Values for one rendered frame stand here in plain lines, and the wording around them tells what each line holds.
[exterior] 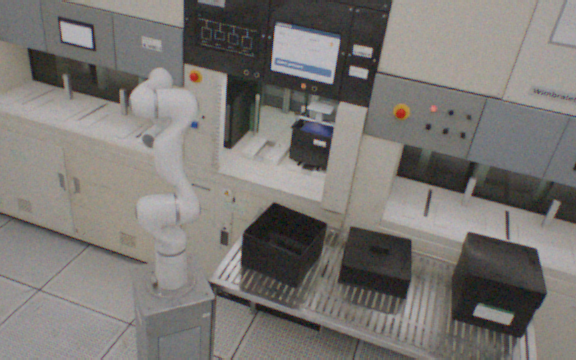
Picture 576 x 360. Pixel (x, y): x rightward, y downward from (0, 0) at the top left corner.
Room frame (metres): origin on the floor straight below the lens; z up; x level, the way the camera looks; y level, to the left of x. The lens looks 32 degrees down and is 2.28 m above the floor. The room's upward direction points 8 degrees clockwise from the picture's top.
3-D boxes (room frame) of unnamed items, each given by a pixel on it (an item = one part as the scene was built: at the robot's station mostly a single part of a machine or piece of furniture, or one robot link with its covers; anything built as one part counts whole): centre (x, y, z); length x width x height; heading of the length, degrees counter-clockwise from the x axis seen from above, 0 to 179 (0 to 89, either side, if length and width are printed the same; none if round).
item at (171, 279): (1.51, 0.42, 0.85); 0.19 x 0.19 x 0.18
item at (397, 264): (1.75, -0.43, 0.83); 0.29 x 0.29 x 0.13; 82
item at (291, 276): (1.74, -0.02, 0.85); 0.28 x 0.28 x 0.17; 67
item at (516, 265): (1.62, -0.89, 0.89); 0.29 x 0.29 x 0.25; 78
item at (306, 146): (2.39, -0.11, 1.06); 0.24 x 0.20 x 0.32; 75
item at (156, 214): (1.50, 0.45, 1.07); 0.19 x 0.12 x 0.24; 111
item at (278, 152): (2.46, 0.15, 0.89); 0.22 x 0.21 x 0.04; 165
